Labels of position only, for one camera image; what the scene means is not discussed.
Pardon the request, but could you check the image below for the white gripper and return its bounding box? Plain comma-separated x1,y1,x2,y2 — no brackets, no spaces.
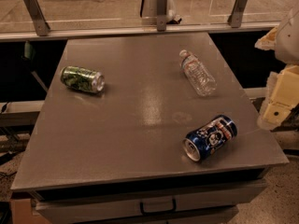
254,4,299,130

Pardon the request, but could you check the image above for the blue pepsi can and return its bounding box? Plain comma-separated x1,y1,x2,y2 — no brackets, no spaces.
183,115,237,161

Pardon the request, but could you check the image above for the green soda can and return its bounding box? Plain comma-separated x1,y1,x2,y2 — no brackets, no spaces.
60,66,105,93

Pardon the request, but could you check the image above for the clear plastic water bottle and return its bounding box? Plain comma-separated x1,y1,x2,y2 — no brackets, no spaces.
179,49,217,97

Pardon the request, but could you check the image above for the right metal bracket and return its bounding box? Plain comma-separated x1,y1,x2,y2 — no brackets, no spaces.
228,0,248,28

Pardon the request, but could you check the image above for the metal bracket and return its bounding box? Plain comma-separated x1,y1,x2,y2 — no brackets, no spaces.
23,0,50,36
156,0,167,32
228,0,248,28

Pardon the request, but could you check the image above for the middle metal bracket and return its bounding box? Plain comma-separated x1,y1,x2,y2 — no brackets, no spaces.
156,0,167,32

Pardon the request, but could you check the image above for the grey drawer with black handle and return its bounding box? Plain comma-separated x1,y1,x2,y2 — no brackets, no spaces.
36,179,267,224

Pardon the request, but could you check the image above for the left metal bracket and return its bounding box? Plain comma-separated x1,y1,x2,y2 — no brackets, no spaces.
23,0,50,36

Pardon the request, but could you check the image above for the metal rail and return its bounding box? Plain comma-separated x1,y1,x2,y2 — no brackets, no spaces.
0,21,279,42

